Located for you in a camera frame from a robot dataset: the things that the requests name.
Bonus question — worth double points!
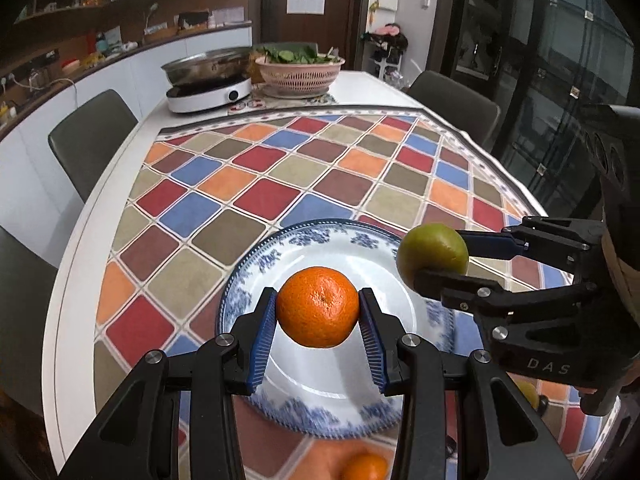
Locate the large green pomelo fruit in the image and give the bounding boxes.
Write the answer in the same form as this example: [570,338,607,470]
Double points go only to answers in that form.
[396,223,469,288]

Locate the small orange mandarin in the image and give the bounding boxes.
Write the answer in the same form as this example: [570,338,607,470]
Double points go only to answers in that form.
[340,452,390,480]

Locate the large orange mandarin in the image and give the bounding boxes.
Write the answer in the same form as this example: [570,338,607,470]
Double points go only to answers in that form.
[276,266,359,349]

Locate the yellow green pear fruit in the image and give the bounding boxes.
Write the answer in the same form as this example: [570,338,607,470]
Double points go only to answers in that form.
[515,379,540,411]

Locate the blue white porcelain plate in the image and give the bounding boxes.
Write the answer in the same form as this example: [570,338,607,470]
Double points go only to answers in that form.
[217,219,456,439]

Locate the dark grey dining chair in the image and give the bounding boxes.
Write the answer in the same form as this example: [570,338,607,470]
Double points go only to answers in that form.
[48,89,138,203]
[0,231,56,415]
[407,70,501,146]

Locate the colourful checkered tablecloth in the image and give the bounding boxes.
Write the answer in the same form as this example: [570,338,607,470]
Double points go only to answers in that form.
[93,107,613,479]

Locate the pink vegetable basket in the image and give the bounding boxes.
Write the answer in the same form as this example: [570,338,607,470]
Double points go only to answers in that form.
[255,56,345,99]

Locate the dark brown door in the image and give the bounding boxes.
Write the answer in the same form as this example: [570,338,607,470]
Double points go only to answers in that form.
[250,0,368,70]

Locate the white induction cooker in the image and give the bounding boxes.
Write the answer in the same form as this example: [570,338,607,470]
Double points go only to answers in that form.
[166,75,252,114]

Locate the green leafy vegetables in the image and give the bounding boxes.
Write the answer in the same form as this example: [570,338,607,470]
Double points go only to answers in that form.
[262,46,340,65]

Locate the steel cooking pot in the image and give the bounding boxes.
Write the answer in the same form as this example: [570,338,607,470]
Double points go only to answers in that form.
[162,47,252,87]

